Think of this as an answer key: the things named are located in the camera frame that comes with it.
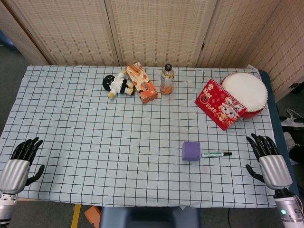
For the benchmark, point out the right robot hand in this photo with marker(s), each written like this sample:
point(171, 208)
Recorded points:
point(273, 167)

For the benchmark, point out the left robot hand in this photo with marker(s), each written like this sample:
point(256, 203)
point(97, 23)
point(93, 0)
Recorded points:
point(15, 168)

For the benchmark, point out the green marker pen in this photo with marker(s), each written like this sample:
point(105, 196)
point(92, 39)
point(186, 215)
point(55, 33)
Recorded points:
point(215, 154)

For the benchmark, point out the purple foam cube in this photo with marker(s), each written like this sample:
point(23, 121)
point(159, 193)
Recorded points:
point(190, 151)

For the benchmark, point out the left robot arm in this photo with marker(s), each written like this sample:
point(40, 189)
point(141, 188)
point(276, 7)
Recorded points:
point(6, 209)

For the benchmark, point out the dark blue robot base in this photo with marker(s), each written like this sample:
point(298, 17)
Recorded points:
point(149, 217)

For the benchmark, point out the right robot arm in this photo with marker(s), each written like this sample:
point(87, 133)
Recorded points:
point(289, 209)

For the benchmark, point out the red drum white head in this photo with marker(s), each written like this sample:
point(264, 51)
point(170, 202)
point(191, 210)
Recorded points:
point(247, 92)

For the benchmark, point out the red desk calendar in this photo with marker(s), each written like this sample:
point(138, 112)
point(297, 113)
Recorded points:
point(219, 105)

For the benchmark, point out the checkered white tablecloth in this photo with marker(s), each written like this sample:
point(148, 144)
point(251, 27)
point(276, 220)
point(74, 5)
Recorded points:
point(133, 133)

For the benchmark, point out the black and white plush doll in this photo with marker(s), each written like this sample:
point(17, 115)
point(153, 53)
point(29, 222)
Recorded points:
point(118, 84)

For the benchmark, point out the orange drink bottle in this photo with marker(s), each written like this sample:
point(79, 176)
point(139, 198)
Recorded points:
point(166, 80)

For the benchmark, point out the orange snack box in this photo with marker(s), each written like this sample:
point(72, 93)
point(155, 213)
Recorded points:
point(142, 83)

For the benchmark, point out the wooden folding screen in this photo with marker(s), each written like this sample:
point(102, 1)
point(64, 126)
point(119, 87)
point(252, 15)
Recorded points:
point(152, 32)

